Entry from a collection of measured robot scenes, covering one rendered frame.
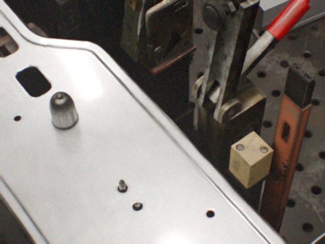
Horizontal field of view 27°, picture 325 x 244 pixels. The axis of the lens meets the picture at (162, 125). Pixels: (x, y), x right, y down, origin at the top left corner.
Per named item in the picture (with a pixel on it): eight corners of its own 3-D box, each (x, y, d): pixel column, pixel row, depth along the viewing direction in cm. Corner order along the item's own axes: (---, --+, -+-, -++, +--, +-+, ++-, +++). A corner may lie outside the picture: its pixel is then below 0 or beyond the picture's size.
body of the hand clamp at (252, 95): (192, 221, 111) (194, 91, 82) (225, 199, 113) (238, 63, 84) (216, 249, 108) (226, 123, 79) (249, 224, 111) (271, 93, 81)
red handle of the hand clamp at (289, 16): (197, 89, 80) (290, -17, 77) (204, 93, 82) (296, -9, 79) (220, 112, 78) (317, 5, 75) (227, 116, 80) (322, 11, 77)
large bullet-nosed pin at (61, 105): (50, 124, 88) (40, 93, 83) (70, 111, 89) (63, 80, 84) (63, 140, 87) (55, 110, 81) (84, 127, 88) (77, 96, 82)
